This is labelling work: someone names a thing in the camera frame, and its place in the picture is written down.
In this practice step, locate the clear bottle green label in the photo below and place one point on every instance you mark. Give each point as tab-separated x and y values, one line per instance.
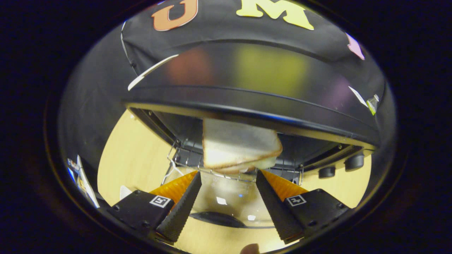
371	105

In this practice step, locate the black toaster oven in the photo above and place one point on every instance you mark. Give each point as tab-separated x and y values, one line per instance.
247	70

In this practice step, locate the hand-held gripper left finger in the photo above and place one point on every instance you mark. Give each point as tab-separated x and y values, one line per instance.
183	206

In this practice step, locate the white foam tray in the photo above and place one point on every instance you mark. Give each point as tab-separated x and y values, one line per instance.
124	192

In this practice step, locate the toast sandwich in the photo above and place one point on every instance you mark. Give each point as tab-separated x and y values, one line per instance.
236	141

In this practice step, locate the white pop-up toaster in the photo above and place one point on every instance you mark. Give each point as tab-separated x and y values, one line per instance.
134	84

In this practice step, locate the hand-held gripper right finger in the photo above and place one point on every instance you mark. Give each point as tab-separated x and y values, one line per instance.
273	208

